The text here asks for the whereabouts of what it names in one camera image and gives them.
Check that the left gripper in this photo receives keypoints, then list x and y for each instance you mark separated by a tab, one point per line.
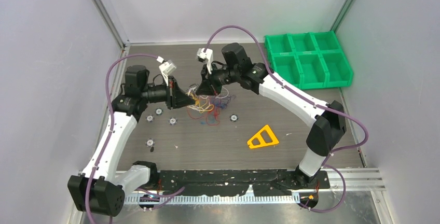
176	97

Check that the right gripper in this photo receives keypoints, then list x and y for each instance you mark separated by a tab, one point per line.
209	85

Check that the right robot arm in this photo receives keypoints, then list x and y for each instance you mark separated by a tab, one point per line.
325	120

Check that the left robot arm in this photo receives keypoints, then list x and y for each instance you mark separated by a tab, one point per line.
98	190

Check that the poker chip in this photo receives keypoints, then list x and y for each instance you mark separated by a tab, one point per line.
150	118
172	121
159	111
150	143
233	117

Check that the poker chip upper left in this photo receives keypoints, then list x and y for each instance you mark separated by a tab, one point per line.
159	111

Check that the poker chip centre right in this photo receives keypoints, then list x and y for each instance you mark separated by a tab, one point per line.
233	117

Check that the poker chip lower left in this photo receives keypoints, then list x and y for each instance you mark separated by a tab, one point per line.
150	143

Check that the yellow triangular plastic part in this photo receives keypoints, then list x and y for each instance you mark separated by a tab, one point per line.
263	138

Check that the green compartment bin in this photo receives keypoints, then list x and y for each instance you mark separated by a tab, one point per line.
313	60

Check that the left controller board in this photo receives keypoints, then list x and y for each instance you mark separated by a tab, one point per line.
149	201

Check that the controller board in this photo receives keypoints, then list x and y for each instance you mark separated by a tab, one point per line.
149	201
308	200

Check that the right controller board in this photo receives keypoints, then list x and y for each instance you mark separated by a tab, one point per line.
308	200

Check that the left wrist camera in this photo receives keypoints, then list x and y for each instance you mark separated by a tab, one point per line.
166	67

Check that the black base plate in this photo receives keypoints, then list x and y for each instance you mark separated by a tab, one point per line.
230	183

